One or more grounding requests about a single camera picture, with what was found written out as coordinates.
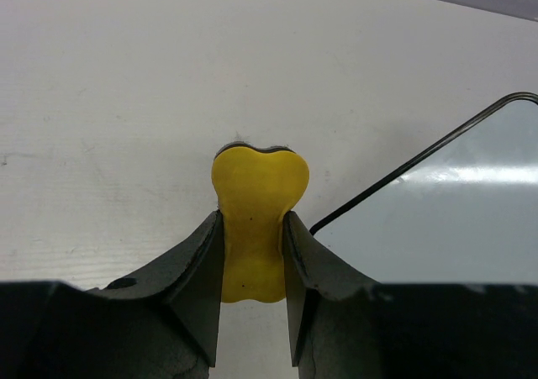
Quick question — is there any yellow bone-shaped eraser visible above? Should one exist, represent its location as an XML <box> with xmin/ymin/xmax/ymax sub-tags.
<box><xmin>211</xmin><ymin>141</ymin><xmax>309</xmax><ymax>303</ymax></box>

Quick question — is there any small black-framed whiteboard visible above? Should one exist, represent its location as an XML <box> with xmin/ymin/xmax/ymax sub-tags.
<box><xmin>311</xmin><ymin>92</ymin><xmax>537</xmax><ymax>285</ymax></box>

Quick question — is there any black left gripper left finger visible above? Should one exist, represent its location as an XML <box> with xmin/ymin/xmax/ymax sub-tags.
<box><xmin>1</xmin><ymin>211</ymin><xmax>222</xmax><ymax>378</ymax></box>

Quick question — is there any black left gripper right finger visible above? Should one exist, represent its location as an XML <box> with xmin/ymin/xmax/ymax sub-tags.
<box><xmin>282</xmin><ymin>212</ymin><xmax>537</xmax><ymax>378</ymax></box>

